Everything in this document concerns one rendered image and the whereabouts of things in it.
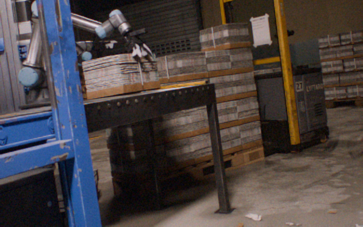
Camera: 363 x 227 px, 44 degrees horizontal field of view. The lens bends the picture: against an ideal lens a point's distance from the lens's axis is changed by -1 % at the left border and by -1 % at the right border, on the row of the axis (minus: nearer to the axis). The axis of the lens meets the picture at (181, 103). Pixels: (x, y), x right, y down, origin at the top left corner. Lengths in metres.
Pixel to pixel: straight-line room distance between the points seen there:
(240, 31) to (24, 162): 3.12
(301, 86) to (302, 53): 5.49
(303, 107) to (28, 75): 2.77
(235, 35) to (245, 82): 0.44
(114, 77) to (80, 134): 1.13
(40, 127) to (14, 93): 1.59
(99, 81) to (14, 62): 0.73
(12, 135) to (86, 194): 0.31
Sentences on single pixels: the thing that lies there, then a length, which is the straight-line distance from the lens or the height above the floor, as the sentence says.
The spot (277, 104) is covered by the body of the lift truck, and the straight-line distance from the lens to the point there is 4.65.
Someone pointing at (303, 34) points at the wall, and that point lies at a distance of 10.05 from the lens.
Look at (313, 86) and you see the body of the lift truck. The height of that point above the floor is 0.60.
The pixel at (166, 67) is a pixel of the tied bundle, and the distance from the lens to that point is 3.80.
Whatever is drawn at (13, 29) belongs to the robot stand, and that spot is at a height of 1.32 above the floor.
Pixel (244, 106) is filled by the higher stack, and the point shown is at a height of 0.53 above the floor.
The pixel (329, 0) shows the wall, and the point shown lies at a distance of 9.95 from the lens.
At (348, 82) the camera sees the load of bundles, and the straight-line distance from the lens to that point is 8.20.
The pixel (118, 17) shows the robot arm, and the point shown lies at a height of 1.27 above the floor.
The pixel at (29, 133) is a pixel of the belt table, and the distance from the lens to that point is 1.58.
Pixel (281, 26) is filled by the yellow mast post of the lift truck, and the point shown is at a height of 1.22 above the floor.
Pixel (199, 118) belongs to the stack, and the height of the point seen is 0.51.
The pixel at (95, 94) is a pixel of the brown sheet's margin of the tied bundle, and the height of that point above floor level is 0.83.
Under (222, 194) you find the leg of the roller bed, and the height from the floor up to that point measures 0.11.
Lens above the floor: 0.84
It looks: 3 degrees down
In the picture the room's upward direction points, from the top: 8 degrees counter-clockwise
